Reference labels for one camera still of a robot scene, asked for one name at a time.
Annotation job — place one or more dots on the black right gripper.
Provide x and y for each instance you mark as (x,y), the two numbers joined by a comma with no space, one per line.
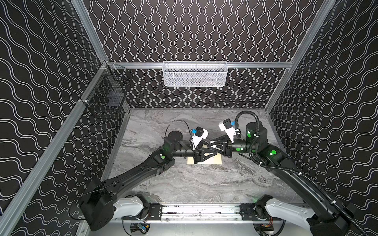
(229,147)

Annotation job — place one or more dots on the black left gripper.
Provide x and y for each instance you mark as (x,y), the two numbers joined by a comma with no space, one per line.
(196,152)

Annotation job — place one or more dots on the cream envelope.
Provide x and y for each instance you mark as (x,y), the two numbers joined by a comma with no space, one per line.
(215,160)

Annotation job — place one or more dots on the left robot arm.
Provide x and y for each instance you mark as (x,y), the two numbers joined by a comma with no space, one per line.
(97,202)

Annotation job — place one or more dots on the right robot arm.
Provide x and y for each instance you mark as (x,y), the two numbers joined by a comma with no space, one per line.
(324,216)

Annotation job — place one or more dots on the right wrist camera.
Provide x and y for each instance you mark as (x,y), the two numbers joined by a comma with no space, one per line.
(228,127)

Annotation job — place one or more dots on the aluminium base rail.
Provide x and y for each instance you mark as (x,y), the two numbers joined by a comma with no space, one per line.
(201,213)

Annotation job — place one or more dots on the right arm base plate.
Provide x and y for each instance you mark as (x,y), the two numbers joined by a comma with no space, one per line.
(252,212)

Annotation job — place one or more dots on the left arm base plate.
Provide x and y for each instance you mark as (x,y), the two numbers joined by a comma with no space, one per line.
(152,212)

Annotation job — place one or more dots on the white wire mesh basket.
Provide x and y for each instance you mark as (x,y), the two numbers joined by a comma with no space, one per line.
(194,74)

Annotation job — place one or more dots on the black wire basket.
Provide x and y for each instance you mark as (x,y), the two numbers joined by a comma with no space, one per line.
(106,101)

